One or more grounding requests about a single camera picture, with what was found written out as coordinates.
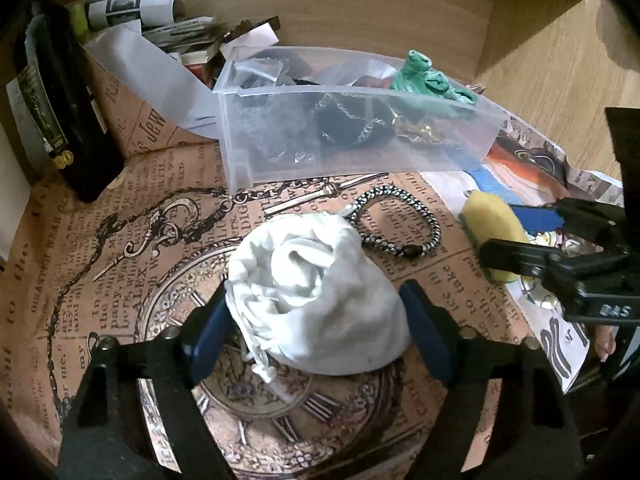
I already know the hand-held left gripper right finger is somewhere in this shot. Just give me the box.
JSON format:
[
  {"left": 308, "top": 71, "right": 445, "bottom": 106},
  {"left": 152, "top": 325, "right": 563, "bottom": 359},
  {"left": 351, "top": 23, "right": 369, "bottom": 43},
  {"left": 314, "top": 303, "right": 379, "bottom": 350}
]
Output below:
[{"left": 399, "top": 279, "right": 587, "bottom": 480}]

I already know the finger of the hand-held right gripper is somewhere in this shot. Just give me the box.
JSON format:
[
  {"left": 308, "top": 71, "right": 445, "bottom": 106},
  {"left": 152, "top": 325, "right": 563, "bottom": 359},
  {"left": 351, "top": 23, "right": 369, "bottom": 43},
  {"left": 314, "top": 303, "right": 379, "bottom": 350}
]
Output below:
[
  {"left": 509, "top": 196, "right": 628, "bottom": 236},
  {"left": 477, "top": 237, "right": 581, "bottom": 286}
]

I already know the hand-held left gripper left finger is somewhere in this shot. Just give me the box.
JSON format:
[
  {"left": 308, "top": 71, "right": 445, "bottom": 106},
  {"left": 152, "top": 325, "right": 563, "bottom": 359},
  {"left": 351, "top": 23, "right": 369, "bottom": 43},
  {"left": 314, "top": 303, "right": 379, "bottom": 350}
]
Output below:
[{"left": 54, "top": 284, "right": 238, "bottom": 480}]

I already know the yellow sponge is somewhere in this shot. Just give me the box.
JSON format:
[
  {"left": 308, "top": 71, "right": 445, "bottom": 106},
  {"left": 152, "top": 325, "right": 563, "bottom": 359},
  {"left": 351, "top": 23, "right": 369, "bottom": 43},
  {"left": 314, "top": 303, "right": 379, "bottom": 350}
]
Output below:
[{"left": 460, "top": 191, "right": 532, "bottom": 283}]

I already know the white drawstring cloth pouch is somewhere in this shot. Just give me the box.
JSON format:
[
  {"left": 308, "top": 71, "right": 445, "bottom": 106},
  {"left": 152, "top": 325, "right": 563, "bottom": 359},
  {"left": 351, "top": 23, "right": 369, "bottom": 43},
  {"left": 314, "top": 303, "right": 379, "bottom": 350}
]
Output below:
[{"left": 224, "top": 211, "right": 411, "bottom": 402}]

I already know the clear plastic bin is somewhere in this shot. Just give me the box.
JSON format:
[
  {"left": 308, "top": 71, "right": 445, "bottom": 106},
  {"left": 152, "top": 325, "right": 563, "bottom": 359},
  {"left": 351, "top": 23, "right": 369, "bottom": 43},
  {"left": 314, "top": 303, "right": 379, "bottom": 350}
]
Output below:
[{"left": 212, "top": 45, "right": 508, "bottom": 191}]

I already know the person's right hand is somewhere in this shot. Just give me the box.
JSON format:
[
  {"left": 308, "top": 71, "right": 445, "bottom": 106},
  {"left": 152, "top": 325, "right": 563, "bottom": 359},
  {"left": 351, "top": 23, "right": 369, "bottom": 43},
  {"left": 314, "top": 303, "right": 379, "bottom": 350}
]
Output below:
[{"left": 598, "top": 326, "right": 616, "bottom": 362}]

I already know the colourful printed paper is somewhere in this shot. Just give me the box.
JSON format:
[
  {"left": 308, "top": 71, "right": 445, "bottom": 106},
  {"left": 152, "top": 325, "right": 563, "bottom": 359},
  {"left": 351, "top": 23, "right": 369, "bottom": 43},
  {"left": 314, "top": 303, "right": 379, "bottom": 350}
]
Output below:
[{"left": 420, "top": 115, "right": 626, "bottom": 395}]

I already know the newspaper print mat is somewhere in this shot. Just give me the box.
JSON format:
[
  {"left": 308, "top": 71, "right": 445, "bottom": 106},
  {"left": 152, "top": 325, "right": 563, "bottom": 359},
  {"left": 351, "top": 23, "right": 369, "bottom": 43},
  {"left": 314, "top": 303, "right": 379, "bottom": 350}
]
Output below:
[{"left": 0, "top": 60, "right": 532, "bottom": 480}]

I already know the amber yellow trinket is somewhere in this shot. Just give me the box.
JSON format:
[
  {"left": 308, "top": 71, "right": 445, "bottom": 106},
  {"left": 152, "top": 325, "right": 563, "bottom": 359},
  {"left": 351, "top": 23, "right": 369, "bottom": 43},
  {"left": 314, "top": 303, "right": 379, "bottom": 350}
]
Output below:
[{"left": 394, "top": 114, "right": 447, "bottom": 145}]

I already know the green cloth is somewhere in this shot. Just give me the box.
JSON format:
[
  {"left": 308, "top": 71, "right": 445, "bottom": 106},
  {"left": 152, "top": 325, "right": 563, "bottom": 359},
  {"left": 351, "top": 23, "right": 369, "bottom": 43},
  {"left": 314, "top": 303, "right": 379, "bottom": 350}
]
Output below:
[{"left": 390, "top": 50, "right": 478, "bottom": 111}]

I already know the wooden shelf divider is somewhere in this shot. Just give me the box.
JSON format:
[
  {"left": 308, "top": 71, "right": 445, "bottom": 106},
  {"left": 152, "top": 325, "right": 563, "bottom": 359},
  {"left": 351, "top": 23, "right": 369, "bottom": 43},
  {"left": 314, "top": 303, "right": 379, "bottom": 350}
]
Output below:
[{"left": 474, "top": 0, "right": 589, "bottom": 87}]

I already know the dark jewellery inside bin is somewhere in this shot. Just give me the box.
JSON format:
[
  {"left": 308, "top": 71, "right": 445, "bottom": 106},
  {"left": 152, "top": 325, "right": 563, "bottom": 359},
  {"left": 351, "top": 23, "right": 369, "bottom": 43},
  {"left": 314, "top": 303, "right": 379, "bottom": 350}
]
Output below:
[{"left": 315, "top": 94, "right": 392, "bottom": 147}]

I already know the white paper sheet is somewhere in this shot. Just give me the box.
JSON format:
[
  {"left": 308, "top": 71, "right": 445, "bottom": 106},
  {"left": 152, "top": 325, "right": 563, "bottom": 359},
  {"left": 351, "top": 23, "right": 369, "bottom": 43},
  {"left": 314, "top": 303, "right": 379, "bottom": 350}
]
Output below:
[{"left": 84, "top": 20, "right": 219, "bottom": 137}]

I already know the dark bottle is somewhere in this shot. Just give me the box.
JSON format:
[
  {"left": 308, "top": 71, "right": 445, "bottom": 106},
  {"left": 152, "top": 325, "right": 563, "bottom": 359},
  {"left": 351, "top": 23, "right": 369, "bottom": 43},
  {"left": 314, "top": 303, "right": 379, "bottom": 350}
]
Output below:
[{"left": 7, "top": 0, "right": 124, "bottom": 204}]

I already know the stack of booklets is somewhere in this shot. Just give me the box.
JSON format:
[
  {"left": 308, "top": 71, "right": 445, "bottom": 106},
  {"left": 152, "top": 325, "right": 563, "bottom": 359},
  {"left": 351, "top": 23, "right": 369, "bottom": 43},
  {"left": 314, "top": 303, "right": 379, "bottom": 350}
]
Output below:
[{"left": 84, "top": 0, "right": 222, "bottom": 67}]

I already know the black and white braided cord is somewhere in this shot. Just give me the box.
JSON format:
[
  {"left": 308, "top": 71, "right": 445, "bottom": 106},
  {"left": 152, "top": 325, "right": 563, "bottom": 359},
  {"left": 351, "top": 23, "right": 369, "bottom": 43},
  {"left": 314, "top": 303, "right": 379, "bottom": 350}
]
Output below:
[{"left": 345, "top": 185, "right": 442, "bottom": 260}]

